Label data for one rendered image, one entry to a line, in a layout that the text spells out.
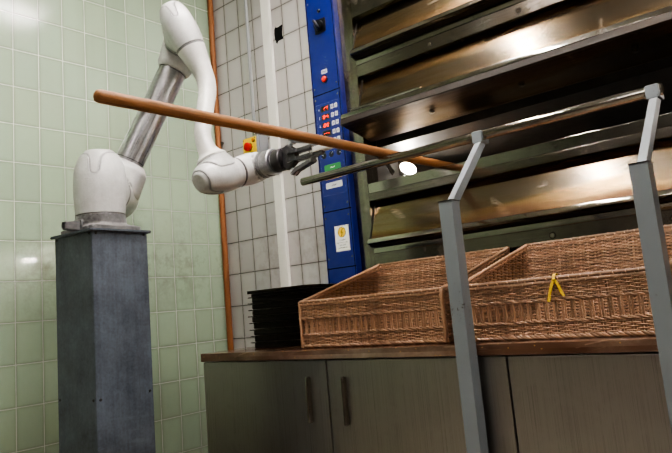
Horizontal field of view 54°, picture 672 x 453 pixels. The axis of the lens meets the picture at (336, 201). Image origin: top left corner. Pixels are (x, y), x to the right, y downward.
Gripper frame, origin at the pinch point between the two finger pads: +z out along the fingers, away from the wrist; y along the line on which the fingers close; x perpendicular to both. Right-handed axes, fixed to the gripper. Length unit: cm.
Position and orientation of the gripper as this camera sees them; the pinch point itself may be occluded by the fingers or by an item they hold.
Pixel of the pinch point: (323, 147)
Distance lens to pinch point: 203.7
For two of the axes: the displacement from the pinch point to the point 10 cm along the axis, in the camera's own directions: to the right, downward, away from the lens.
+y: 0.9, 9.8, -1.6
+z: 7.6, -1.7, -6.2
